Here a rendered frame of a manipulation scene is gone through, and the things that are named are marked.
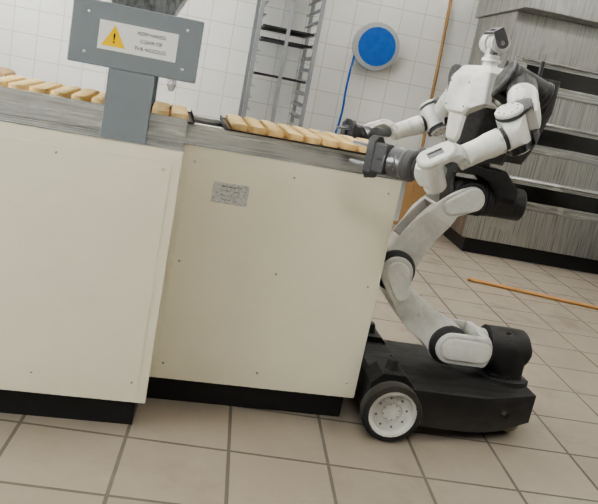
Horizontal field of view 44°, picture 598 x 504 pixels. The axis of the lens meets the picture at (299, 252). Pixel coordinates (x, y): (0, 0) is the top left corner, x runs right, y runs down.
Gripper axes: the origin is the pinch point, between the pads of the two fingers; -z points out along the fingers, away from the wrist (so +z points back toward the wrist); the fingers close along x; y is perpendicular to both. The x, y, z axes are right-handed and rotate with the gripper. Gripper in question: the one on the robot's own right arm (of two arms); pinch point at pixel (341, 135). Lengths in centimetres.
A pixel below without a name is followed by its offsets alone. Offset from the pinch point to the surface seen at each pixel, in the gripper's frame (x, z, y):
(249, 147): -5, -58, 6
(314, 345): -65, -36, 29
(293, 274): -42, -44, 21
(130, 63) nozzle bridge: 13, -98, -5
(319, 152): -3.2, -42.5, 20.8
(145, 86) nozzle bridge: 8, -95, -2
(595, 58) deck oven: 72, 357, -21
